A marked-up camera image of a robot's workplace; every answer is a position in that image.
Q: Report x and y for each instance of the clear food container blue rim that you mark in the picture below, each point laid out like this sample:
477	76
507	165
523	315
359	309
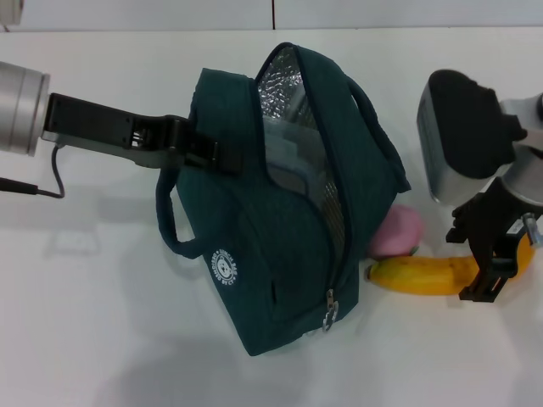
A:
284	152

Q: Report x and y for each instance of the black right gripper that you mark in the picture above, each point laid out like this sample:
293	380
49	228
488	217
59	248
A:
492	220

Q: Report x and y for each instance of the yellow banana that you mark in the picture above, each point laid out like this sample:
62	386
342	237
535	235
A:
415	275

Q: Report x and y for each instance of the teal insulated lunch bag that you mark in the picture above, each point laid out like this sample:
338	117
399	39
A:
254	254

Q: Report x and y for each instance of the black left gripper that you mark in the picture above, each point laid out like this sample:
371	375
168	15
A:
93	120

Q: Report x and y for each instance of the pink peach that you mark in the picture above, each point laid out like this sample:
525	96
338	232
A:
399	237

